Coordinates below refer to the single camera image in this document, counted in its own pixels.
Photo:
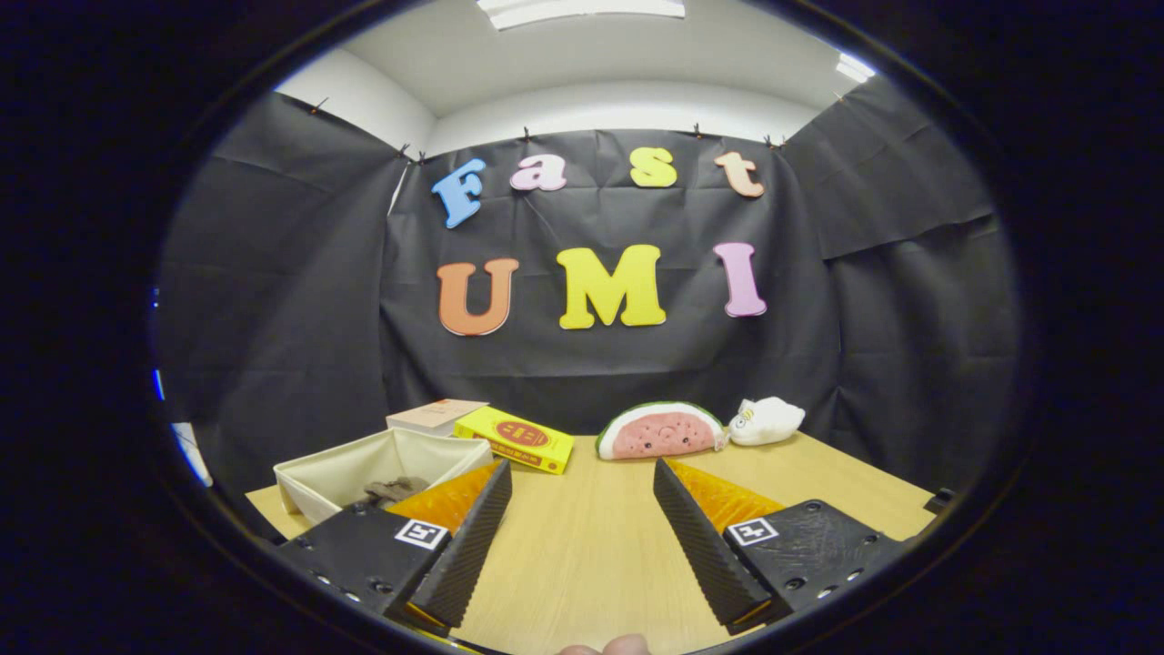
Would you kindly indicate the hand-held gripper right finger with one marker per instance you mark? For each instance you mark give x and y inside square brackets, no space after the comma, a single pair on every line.
[696,537]

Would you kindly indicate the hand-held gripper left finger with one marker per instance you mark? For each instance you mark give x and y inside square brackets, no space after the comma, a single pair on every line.
[464,537]

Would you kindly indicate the cream fabric storage box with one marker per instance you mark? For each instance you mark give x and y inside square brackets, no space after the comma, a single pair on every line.
[427,452]

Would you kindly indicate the watermelon slice plush toy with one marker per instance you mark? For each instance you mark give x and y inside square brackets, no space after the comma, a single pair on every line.
[659,435]

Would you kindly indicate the yellow book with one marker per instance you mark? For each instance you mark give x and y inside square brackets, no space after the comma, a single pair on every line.
[514,439]

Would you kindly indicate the beige book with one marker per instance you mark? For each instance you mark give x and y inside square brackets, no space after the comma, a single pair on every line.
[432,415]

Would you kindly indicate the white plush toy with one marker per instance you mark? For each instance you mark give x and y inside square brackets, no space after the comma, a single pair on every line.
[768,421]

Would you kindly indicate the black table clamp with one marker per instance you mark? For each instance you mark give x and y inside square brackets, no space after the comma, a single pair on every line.
[940,500]

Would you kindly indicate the small ceiling light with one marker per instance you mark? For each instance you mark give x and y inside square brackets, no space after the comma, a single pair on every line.
[855,68]

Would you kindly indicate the long ceiling light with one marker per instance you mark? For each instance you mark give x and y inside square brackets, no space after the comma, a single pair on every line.
[582,9]

